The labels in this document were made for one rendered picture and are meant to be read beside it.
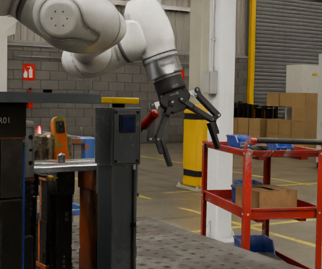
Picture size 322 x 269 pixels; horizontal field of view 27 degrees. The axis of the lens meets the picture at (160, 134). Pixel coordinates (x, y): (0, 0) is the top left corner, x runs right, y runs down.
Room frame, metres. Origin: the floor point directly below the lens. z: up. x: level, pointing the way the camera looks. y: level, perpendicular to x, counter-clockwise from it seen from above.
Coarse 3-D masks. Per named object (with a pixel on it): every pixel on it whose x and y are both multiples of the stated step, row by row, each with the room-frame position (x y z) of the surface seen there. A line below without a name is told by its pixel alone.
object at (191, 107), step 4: (180, 100) 1.68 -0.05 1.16; (184, 100) 1.69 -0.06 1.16; (188, 100) 1.69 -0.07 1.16; (188, 104) 1.69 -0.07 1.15; (192, 104) 1.69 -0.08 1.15; (188, 108) 1.71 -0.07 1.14; (192, 108) 1.69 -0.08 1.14; (196, 108) 1.70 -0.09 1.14; (196, 112) 1.71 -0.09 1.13; (200, 112) 1.70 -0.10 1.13; (204, 112) 1.70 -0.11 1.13; (200, 116) 1.72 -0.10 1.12; (204, 116) 1.70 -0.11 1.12; (208, 116) 1.70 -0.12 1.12; (212, 116) 1.71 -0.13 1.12; (208, 120) 1.72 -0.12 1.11; (212, 120) 1.71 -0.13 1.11; (216, 120) 1.70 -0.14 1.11
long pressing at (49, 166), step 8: (40, 160) 1.67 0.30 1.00; (48, 160) 1.67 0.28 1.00; (56, 160) 1.68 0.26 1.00; (72, 160) 1.68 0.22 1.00; (80, 160) 1.69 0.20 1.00; (88, 160) 1.69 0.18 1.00; (40, 168) 1.49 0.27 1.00; (48, 168) 1.50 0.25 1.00; (56, 168) 1.51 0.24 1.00; (64, 168) 1.52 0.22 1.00; (72, 168) 1.54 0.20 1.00; (80, 168) 1.55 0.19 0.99; (88, 168) 1.56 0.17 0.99; (96, 168) 1.57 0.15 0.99
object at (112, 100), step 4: (104, 100) 1.31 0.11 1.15; (108, 100) 1.30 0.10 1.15; (112, 100) 1.28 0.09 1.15; (116, 100) 1.29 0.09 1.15; (120, 100) 1.29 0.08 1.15; (124, 100) 1.30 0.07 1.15; (128, 100) 1.30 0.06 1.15; (132, 100) 1.31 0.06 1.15; (136, 100) 1.31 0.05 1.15; (112, 104) 1.32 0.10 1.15; (116, 104) 1.31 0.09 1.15; (120, 104) 1.31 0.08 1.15; (124, 104) 1.32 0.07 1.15
